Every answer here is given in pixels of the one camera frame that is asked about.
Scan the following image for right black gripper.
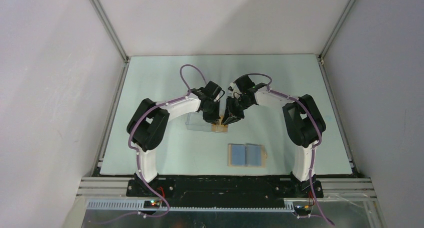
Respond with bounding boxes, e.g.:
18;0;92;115
221;96;253;126

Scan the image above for clear plastic card box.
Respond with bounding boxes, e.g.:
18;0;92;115
185;112;212;132

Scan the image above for tan leather card holder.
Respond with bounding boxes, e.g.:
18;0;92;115
227;144;268;168

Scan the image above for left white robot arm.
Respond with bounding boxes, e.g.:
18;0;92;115
126;81;225;196

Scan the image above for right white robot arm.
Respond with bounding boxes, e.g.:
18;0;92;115
221;74;326;197

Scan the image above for gold credit card in box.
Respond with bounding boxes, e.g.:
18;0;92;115
211;119;229;133

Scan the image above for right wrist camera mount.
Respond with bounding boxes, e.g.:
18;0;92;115
228;82;236;91

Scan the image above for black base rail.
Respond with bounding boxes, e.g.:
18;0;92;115
126;175;324;209

